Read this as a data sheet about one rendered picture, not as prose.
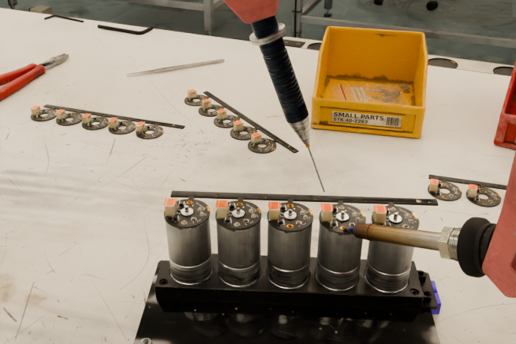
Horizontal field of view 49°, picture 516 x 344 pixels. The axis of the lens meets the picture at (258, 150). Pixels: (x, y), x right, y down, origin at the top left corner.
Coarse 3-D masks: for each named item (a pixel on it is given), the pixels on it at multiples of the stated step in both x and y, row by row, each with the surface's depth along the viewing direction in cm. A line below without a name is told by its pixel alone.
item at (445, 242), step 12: (360, 228) 28; (372, 228) 27; (384, 228) 27; (396, 228) 26; (444, 228) 24; (456, 228) 24; (372, 240) 28; (384, 240) 27; (396, 240) 26; (408, 240) 26; (420, 240) 25; (432, 240) 25; (444, 240) 24; (456, 240) 23; (444, 252) 24; (456, 252) 23
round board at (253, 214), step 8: (240, 200) 31; (232, 208) 31; (240, 208) 31; (248, 208) 31; (256, 208) 31; (216, 216) 30; (248, 216) 30; (256, 216) 30; (224, 224) 30; (232, 224) 30; (240, 224) 30; (248, 224) 30
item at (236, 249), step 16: (256, 224) 30; (224, 240) 30; (240, 240) 30; (256, 240) 30; (224, 256) 31; (240, 256) 30; (256, 256) 31; (224, 272) 31; (240, 272) 31; (256, 272) 32
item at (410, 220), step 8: (400, 208) 31; (400, 216) 30; (408, 216) 30; (416, 216) 30; (376, 224) 30; (384, 224) 30; (392, 224) 30; (400, 224) 30; (408, 224) 30; (416, 224) 30
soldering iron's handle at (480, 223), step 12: (468, 228) 23; (480, 228) 23; (492, 228) 22; (468, 240) 22; (480, 240) 22; (468, 252) 22; (480, 252) 22; (468, 264) 22; (480, 264) 22; (480, 276) 23
